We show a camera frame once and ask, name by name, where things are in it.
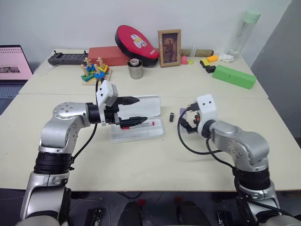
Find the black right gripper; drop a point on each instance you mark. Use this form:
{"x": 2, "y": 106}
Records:
{"x": 194, "y": 118}

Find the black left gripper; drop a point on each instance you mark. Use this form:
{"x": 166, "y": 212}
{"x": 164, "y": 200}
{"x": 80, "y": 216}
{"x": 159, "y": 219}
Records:
{"x": 112, "y": 115}

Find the red marker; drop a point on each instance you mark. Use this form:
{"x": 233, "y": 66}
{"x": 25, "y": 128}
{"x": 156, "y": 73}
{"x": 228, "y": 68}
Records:
{"x": 147, "y": 124}

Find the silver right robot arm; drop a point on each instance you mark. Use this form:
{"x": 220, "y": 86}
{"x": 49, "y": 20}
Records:
{"x": 247, "y": 143}

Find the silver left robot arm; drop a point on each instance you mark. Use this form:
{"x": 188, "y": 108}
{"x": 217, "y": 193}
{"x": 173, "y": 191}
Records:
{"x": 62, "y": 131}

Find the white plastic pencil case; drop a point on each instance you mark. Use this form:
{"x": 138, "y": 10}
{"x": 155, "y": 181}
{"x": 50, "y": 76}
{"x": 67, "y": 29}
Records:
{"x": 143, "y": 110}

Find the small black marker cap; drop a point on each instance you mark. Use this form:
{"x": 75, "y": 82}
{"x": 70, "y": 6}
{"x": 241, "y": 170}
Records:
{"x": 171, "y": 117}

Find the steel cup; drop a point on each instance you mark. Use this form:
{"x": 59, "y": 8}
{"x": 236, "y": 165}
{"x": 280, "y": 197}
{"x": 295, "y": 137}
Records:
{"x": 135, "y": 71}

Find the tape roll in cup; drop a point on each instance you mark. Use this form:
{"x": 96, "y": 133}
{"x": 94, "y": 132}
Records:
{"x": 134, "y": 62}

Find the colourful wooden stacking toy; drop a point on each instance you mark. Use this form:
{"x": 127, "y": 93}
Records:
{"x": 95, "y": 71}

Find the small black block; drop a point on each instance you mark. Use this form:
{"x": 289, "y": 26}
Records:
{"x": 210, "y": 69}

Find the small yellow-green toy piece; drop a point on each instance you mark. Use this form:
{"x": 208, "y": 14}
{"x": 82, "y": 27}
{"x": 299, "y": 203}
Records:
{"x": 190, "y": 62}

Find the yellow and black sponge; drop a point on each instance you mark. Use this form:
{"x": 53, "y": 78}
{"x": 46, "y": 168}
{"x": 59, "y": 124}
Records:
{"x": 204, "y": 62}

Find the pink toy piece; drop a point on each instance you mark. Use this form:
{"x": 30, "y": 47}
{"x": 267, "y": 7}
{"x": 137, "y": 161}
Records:
{"x": 184, "y": 60}

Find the red rectangular block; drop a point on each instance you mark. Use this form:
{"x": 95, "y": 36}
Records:
{"x": 105, "y": 55}

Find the long green box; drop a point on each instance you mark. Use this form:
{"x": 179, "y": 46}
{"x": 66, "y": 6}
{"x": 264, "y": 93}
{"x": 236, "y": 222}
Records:
{"x": 234, "y": 76}

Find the orange block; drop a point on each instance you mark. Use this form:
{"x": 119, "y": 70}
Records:
{"x": 212, "y": 58}

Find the brown rolled stick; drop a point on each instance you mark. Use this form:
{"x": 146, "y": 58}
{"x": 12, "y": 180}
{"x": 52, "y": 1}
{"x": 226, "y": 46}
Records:
{"x": 202, "y": 52}

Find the red and black punch pad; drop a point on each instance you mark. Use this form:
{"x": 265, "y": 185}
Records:
{"x": 134, "y": 42}

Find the clear plastic tube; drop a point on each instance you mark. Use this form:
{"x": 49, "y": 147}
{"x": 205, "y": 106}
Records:
{"x": 195, "y": 49}

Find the crumpled white tissue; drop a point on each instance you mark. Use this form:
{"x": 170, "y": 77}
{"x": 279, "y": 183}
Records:
{"x": 226, "y": 57}

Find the black handheld controller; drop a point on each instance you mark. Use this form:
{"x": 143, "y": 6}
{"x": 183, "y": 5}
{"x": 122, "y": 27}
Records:
{"x": 68, "y": 58}

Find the clear bottle with green lid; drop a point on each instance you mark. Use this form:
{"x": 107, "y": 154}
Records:
{"x": 243, "y": 35}

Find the open laptop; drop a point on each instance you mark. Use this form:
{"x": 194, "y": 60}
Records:
{"x": 10, "y": 70}

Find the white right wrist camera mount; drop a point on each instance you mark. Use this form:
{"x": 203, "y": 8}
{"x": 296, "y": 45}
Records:
{"x": 207, "y": 108}

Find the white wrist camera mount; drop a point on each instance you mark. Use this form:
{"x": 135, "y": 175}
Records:
{"x": 106, "y": 91}
{"x": 207, "y": 108}

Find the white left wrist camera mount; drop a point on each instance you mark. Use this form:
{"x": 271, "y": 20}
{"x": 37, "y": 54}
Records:
{"x": 106, "y": 91}

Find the wooden picture frame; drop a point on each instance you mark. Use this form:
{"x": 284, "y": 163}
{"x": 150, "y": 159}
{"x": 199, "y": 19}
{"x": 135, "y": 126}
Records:
{"x": 169, "y": 48}

